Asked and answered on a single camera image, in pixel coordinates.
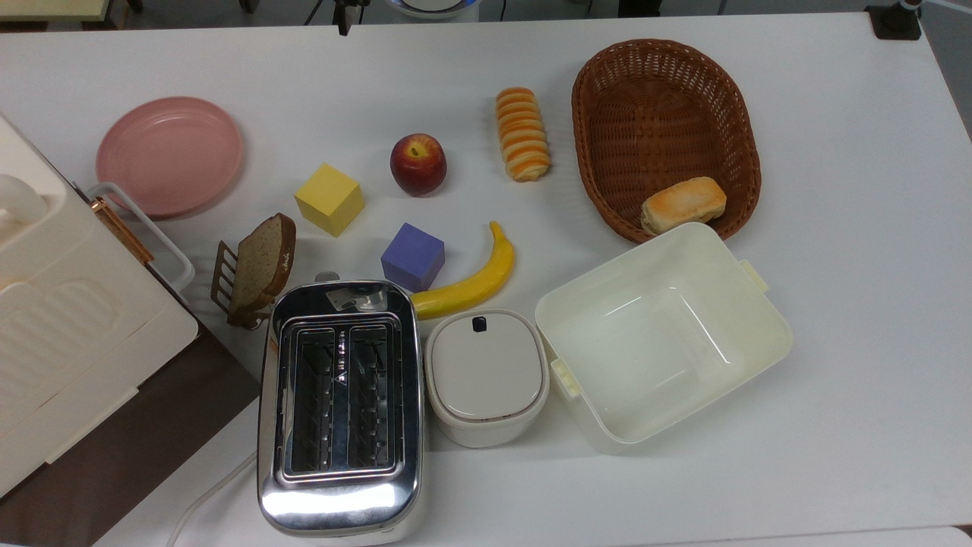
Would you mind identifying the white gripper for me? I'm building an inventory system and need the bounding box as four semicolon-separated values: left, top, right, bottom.
332;0;371;37

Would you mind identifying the orange striped bread loaf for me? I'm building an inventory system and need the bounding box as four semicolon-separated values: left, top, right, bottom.
496;87;552;183

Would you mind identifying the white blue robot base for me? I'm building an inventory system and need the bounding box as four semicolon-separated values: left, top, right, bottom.
386;0;481;21

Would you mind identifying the brown bread slice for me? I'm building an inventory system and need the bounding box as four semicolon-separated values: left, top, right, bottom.
228;213;298;320

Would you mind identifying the brown wicker basket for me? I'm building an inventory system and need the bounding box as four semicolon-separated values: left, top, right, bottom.
571;39;762;245

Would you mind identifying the golden bread roll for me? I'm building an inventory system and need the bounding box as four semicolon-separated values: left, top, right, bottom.
640;176;728;236

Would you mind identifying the red apple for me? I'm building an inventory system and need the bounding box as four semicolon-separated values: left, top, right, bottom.
390;133;448;198

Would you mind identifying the yellow cube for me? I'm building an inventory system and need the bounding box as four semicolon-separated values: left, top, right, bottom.
294;163;366;238

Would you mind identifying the pink plate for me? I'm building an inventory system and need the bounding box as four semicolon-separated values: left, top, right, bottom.
95;96;245;220

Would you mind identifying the purple cube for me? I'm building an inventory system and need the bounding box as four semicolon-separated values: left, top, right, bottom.
380;222;447;294

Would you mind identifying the small wooden toast rack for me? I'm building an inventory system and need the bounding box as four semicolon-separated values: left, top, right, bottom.
210;241;274;329

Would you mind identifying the yellow banana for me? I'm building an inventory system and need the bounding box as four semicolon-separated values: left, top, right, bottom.
410;220;516;321

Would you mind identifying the pale yellow side table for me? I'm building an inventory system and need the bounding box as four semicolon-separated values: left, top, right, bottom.
0;0;113;23

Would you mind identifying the white lidded container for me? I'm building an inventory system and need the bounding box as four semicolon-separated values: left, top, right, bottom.
424;308;551;449

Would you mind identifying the chrome two-slot toaster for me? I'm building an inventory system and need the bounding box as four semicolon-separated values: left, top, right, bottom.
256;271;426;545

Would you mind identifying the white oven appliance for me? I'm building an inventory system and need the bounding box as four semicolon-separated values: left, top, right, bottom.
0;112;200;498

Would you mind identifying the cream plastic tub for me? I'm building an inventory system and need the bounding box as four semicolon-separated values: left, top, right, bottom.
535;221;794;454

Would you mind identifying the white tray with copper handle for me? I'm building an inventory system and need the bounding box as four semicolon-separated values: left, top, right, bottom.
85;182;196;296

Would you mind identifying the white toaster cable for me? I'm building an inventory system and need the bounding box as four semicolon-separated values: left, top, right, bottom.
166;451;259;547

